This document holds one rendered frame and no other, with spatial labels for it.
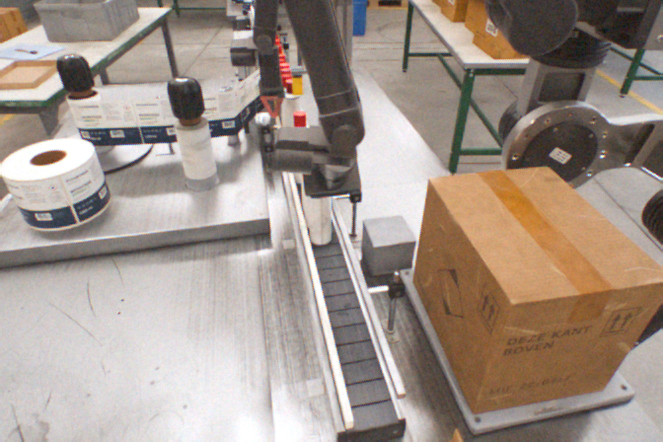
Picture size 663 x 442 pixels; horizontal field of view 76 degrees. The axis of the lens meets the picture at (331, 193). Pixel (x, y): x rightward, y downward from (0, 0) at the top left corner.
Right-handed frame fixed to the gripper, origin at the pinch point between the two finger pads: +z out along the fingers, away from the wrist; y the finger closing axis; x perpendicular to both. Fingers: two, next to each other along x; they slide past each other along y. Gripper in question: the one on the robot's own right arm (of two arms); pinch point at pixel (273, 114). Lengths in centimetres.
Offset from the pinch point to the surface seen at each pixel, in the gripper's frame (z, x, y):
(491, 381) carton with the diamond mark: 8, 25, 86
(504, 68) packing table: 27, 138, -102
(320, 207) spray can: 3.1, 6.2, 44.0
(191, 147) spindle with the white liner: 0.5, -22.1, 15.4
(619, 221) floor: 101, 194, -43
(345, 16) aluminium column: -26.4, 21.1, 0.5
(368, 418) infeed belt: 15, 7, 84
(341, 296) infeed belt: 14, 8, 59
